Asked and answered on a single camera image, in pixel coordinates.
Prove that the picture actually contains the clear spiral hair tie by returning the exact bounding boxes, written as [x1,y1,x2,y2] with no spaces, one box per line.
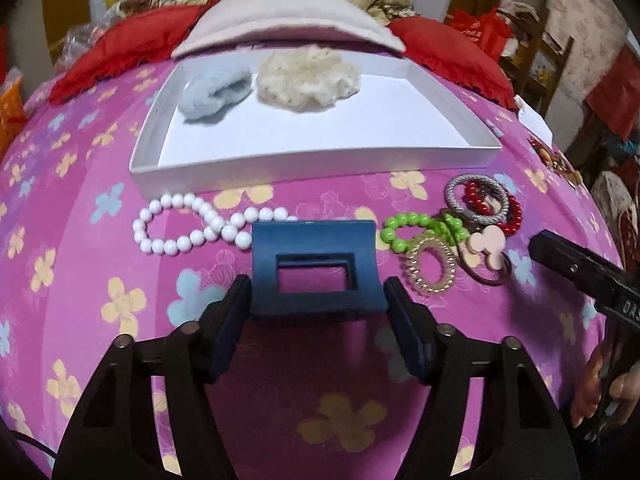
[403,233,459,297]

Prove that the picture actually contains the red bead bracelet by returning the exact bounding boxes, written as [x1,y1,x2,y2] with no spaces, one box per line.
[463,181,524,238]

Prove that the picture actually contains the green bead bracelet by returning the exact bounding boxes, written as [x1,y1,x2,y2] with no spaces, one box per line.
[380,211,471,254]

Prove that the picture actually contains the silver mesh bangle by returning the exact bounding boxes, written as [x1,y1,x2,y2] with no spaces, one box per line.
[444,174,510,226]

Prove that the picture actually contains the white pearl bead bracelet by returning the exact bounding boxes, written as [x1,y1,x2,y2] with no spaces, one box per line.
[131,192,298,256]

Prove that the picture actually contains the blue hair claw clip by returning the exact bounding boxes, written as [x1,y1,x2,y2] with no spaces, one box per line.
[250,220,387,321]

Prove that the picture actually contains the right hand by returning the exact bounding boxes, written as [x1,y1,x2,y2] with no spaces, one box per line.
[569,341,640,428]

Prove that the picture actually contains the small trinkets on bed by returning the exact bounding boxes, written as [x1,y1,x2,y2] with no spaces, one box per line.
[528,134,584,188]

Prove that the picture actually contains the white paper card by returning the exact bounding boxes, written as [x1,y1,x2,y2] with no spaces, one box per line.
[514,96,553,148]

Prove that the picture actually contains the red shopping bag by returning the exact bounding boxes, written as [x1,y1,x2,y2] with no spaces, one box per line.
[445,8,512,62]

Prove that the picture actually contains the red ruffled pillow right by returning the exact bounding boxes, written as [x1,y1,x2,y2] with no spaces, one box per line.
[387,16,516,110]

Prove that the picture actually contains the red ruffled pillow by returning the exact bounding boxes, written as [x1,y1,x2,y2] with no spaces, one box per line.
[387,16,516,110]
[48,0,220,105]

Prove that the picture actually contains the orange plastic basket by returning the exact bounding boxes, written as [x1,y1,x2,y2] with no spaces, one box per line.
[0,77,27,157]

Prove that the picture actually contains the white shallow tray box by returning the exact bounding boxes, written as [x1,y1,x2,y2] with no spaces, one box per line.
[129,50,502,198]

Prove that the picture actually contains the light blue fluffy scrunchie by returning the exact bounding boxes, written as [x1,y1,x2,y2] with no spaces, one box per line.
[178,63,252,122]

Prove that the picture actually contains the cream lace scrunchie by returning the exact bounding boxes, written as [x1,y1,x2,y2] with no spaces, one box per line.
[255,46,361,113]

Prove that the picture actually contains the clear plastic bags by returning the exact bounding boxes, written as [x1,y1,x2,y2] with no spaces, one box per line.
[52,4,125,75]

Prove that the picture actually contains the red ruffled pillow left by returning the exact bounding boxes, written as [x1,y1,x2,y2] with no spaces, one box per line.
[48,0,220,105]

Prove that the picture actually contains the white fleece pillow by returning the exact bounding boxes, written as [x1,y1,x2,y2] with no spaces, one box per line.
[171,0,406,58]

